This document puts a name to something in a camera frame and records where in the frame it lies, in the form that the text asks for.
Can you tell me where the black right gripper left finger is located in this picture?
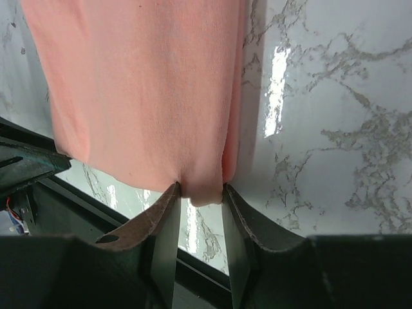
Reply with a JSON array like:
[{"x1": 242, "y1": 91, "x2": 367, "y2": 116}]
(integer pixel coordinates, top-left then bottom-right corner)
[{"x1": 1, "y1": 183, "x2": 181, "y2": 308}]

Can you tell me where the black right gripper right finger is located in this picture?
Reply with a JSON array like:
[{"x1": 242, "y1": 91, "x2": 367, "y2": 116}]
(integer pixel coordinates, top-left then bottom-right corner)
[{"x1": 222, "y1": 185, "x2": 411, "y2": 308}]

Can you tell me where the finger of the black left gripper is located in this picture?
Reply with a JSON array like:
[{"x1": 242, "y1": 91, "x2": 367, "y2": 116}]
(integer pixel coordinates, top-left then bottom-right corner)
[{"x1": 1, "y1": 136, "x2": 71, "y2": 193}]

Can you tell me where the salmon pink t shirt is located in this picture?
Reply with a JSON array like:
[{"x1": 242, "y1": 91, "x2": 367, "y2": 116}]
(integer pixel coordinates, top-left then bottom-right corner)
[{"x1": 21, "y1": 1, "x2": 245, "y2": 206}]

